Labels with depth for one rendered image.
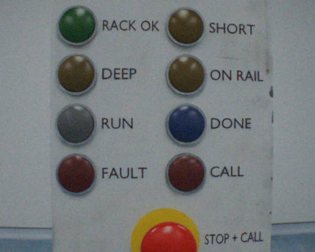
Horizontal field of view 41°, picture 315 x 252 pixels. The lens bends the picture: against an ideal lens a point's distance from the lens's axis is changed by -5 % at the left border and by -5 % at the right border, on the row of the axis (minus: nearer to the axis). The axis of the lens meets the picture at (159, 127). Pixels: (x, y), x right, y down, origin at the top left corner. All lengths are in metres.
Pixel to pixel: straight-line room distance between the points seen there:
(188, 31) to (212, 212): 0.14
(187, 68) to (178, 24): 0.03
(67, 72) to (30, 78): 3.67
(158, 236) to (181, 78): 0.11
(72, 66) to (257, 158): 0.15
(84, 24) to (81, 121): 0.07
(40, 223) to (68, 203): 3.73
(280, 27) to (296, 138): 1.05
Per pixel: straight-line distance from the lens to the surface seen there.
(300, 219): 4.31
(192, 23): 0.33
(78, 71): 0.32
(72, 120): 0.31
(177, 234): 0.31
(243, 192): 0.34
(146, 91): 0.32
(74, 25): 0.32
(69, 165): 0.32
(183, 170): 0.32
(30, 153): 3.98
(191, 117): 0.32
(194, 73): 0.32
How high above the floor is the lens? 1.05
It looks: 1 degrees down
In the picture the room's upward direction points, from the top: straight up
